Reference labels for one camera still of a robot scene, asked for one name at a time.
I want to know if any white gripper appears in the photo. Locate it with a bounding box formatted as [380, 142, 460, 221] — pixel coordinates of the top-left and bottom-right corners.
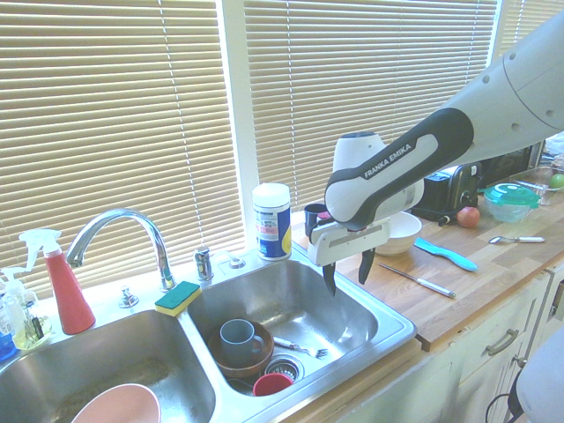
[307, 219, 392, 297]

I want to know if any silver knife with white handle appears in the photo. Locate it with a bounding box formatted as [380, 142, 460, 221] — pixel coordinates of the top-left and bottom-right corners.
[379, 263, 457, 300]

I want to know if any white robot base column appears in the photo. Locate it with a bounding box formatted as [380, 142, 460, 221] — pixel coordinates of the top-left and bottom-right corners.
[509, 316, 564, 423]

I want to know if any stainless steel double sink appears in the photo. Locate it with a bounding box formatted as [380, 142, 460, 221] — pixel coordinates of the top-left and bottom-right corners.
[0, 250, 419, 423]

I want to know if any teal plastic knife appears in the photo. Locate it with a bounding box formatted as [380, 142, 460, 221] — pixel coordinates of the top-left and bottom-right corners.
[413, 237, 480, 272]

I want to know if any metal sink drain strainer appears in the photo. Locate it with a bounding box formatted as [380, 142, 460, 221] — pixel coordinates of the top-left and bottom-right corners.
[263, 354, 307, 383]

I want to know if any chrome sink sprayer knob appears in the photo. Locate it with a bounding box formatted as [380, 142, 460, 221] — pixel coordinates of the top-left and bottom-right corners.
[117, 285, 140, 309]

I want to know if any white ceramic bowl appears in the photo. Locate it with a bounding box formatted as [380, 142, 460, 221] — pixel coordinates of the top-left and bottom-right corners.
[374, 210, 423, 257]

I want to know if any black cup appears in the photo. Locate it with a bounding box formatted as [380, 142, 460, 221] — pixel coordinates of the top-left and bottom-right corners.
[303, 203, 330, 235]

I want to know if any white wipes canister blue label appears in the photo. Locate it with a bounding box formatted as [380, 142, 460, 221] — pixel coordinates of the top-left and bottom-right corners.
[251, 182, 293, 263]

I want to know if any silver fork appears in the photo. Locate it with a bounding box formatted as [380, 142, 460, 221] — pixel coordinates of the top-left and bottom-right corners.
[272, 336, 330, 360]

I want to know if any grey mug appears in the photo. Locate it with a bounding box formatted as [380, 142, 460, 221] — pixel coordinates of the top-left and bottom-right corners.
[219, 319, 266, 367]

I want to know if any red apple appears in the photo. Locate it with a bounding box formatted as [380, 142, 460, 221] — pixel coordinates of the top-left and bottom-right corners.
[456, 205, 481, 229]

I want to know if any black toaster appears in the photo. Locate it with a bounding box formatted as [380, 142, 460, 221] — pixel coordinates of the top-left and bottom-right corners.
[422, 161, 485, 222]

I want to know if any red plastic cup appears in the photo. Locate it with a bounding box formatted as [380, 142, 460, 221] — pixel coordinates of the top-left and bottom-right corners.
[252, 373, 294, 397]

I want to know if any brown wooden bowl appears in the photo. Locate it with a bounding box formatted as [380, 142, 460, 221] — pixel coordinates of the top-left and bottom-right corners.
[207, 321, 276, 381]

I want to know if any cream kitchen cabinet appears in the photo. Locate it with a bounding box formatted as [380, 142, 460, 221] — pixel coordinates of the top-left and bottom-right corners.
[281, 259, 564, 423]

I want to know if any yellow sponge with green top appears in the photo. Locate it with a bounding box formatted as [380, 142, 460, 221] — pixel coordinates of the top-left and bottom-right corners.
[153, 281, 204, 318]

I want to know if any clear container with teal lid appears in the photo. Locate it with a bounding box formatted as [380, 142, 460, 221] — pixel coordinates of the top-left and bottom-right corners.
[483, 182, 541, 223]

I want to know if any black microwave oven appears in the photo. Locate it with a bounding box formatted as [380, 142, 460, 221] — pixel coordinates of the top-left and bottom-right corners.
[474, 139, 548, 189]

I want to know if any chrome curved faucet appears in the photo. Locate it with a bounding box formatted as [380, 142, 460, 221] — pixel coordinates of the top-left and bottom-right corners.
[65, 207, 178, 293]

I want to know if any medium beige window blind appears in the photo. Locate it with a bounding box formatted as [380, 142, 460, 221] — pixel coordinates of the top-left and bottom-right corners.
[241, 0, 500, 215]

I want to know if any clear glass baking dish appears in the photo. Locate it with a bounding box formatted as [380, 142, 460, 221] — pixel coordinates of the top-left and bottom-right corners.
[509, 164, 564, 207]

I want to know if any pink plastic bowl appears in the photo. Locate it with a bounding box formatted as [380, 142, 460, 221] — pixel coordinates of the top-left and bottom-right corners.
[69, 382, 162, 423]

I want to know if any large beige window blind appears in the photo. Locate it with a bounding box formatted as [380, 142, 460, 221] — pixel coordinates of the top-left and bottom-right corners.
[0, 0, 248, 303]

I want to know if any red spray bottle white trigger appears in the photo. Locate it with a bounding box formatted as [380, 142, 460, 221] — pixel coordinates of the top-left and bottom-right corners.
[18, 229, 97, 336]

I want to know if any narrow beige window blind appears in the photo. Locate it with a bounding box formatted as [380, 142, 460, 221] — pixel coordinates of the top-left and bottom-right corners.
[501, 0, 559, 58]

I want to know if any clear soap dispenser bottle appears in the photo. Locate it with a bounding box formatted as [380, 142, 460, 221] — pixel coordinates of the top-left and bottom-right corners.
[11, 301, 54, 352]

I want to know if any clear pump soap bottle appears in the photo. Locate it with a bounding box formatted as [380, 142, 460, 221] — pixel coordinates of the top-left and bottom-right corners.
[0, 265, 26, 338]

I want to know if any blue liquid bottle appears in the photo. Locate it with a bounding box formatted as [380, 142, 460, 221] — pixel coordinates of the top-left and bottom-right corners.
[0, 323, 19, 363]

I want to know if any chrome faucet handle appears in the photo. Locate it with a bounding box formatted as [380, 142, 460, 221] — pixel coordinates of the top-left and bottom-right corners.
[194, 247, 216, 282]

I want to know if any brass drawer handle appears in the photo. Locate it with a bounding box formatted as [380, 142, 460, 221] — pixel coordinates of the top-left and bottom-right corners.
[485, 327, 521, 357]

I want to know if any silver spoon with white handle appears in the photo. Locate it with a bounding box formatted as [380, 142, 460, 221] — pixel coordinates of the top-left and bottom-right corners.
[488, 235, 546, 245]

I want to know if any black cable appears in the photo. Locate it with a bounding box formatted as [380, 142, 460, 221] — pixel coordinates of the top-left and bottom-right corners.
[483, 390, 524, 423]

